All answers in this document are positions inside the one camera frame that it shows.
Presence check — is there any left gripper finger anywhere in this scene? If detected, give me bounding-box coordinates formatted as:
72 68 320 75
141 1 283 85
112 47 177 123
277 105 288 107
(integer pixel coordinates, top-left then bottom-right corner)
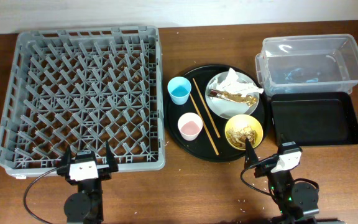
105 141 117 170
60 147 71 167

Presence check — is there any yellow bowl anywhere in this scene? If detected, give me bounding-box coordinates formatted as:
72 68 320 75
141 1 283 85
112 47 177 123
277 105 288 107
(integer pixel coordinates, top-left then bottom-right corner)
224 114 264 151

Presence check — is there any grey round plate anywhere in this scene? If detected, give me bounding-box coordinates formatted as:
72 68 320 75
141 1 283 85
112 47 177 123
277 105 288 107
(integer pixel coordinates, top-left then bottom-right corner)
204 71 260 119

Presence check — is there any gold foil wrapper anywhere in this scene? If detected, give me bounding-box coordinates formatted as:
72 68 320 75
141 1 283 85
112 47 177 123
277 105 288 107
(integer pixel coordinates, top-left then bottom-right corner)
208 90 258 106

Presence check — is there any pink plastic cup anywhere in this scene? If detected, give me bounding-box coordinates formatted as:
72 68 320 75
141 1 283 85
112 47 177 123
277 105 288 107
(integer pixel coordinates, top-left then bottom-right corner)
178 113 203 141

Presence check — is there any white napkin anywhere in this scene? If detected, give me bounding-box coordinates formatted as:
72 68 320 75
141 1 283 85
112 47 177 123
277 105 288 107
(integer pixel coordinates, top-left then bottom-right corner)
208 68 264 97

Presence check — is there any wooden chopstick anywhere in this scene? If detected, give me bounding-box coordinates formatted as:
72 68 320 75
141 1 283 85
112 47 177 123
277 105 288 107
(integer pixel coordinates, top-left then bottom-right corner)
192 78 221 138
190 94 219 156

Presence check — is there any light blue plastic cup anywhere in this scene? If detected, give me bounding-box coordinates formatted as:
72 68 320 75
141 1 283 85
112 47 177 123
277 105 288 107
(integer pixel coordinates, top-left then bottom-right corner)
167 77 191 105

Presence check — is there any food scraps pile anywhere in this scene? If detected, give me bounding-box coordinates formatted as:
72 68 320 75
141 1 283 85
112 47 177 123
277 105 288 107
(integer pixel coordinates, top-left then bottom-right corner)
226 125 257 149

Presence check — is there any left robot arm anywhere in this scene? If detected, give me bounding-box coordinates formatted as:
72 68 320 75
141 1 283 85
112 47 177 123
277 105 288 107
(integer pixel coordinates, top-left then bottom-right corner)
57 143 119 223

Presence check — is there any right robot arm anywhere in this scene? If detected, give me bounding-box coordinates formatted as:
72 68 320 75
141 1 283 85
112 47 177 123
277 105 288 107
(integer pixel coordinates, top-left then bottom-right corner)
241 141 319 223

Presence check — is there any grey plastic dishwasher rack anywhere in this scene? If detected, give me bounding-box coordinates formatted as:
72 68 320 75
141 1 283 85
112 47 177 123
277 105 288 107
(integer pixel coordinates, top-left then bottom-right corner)
0 26 165 179

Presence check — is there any clear plastic waste bin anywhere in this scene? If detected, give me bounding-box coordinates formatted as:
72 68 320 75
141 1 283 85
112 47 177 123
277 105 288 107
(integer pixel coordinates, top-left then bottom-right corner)
255 34 358 96

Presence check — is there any black rectangular tray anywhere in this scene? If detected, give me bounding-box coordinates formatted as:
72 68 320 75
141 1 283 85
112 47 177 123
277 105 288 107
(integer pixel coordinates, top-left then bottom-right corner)
270 92 358 146

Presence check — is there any round black serving tray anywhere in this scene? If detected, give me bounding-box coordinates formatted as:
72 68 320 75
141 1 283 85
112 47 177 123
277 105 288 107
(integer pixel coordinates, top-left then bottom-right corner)
163 63 271 163

